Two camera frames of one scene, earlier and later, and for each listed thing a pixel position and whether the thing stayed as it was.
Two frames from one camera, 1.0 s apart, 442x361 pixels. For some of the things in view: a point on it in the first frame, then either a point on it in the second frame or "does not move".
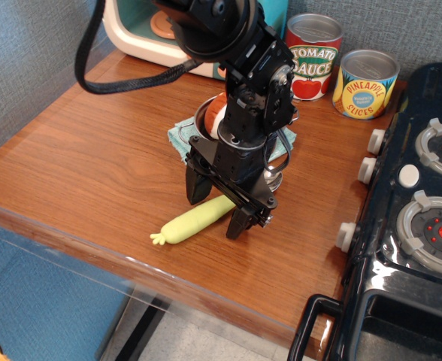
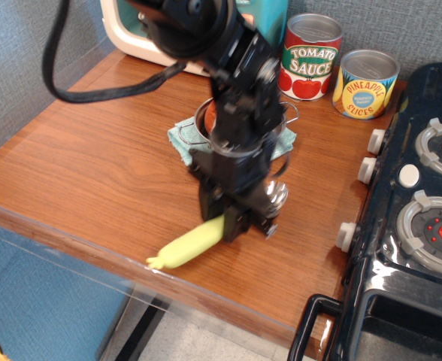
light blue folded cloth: (180, 132) does not move
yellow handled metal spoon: (193, 219) -> (204, 237)
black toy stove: (401, 253) does not move
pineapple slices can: (364, 83) does not move
